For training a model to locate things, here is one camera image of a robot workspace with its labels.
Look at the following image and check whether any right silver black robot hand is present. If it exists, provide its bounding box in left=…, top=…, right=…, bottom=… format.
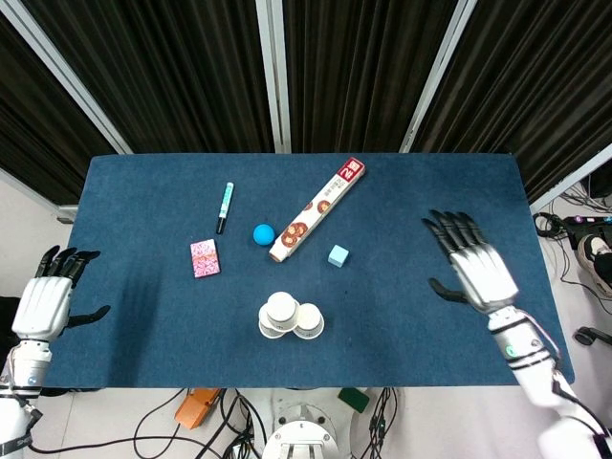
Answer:
left=421, top=208, right=520, bottom=317

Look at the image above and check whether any orange box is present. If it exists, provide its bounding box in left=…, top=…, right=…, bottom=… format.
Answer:
left=174, top=387, right=224, bottom=429

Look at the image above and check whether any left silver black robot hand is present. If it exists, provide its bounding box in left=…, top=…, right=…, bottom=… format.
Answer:
left=11, top=244, right=112, bottom=342

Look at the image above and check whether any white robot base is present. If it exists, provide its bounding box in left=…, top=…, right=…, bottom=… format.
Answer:
left=261, top=387, right=356, bottom=459

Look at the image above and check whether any blue ball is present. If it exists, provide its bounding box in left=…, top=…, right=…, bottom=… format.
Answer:
left=252, top=223, right=276, bottom=248

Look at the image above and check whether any light blue cube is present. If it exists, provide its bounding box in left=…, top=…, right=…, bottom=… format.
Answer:
left=327, top=244, right=350, bottom=269

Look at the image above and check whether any white paper cup blue stripe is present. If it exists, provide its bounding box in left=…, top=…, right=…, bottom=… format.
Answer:
left=265, top=291, right=301, bottom=333
left=257, top=304, right=288, bottom=339
left=291, top=302, right=326, bottom=340

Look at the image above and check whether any black cable bundle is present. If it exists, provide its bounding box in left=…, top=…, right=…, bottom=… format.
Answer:
left=359, top=386, right=408, bottom=459

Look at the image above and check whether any teal white marker pen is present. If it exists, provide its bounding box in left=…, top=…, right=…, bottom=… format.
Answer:
left=215, top=181, right=236, bottom=235

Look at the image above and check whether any white black sneaker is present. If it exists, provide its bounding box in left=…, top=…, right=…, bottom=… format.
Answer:
left=577, top=233, right=612, bottom=294

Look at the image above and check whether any pink patterned card deck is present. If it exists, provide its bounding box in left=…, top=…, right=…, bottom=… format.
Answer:
left=189, top=237, right=223, bottom=279

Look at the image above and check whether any blue felt table cover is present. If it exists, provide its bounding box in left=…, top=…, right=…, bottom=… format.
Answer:
left=32, top=152, right=576, bottom=390

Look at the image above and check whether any long white wrap roll box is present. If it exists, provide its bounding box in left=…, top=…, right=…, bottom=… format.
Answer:
left=268, top=156, right=367, bottom=264

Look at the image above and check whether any black chair base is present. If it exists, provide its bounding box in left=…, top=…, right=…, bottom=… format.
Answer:
left=573, top=325, right=612, bottom=349

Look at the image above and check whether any white frame post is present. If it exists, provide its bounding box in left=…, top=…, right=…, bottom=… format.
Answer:
left=398, top=0, right=480, bottom=155
left=254, top=0, right=293, bottom=155
left=0, top=0, right=134, bottom=156

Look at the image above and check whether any black power strip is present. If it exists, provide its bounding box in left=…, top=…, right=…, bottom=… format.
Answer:
left=562, top=214, right=612, bottom=251

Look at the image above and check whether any black pleated curtain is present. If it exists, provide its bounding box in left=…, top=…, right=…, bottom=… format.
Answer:
left=409, top=0, right=612, bottom=205
left=21, top=0, right=276, bottom=155
left=281, top=0, right=468, bottom=155
left=0, top=13, right=119, bottom=207

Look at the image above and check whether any green block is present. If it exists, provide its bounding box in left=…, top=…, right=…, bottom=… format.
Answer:
left=337, top=387, right=372, bottom=414

